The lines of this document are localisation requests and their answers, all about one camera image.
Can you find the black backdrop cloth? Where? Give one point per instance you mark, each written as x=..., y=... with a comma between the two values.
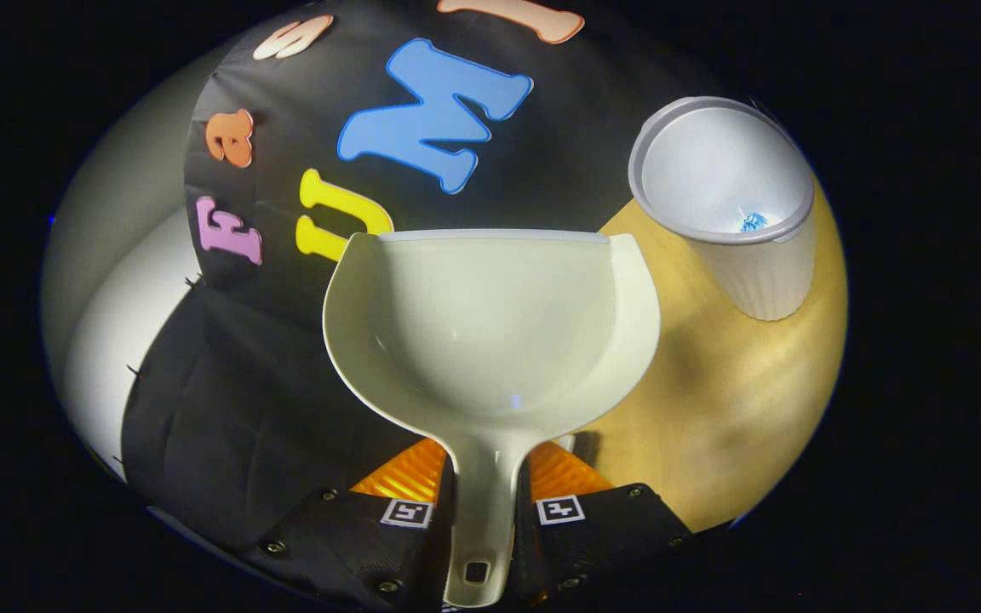
x=269, y=383

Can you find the white dustpan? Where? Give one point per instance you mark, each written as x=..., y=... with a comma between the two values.
x=490, y=323

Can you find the white ribbed garbage bin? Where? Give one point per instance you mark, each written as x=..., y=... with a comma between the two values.
x=712, y=162

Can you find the dark blue paper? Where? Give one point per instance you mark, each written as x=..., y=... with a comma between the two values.
x=754, y=222

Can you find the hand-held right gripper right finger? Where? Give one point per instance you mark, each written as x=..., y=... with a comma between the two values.
x=601, y=545

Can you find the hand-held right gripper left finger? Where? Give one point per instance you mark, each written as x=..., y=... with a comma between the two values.
x=354, y=553

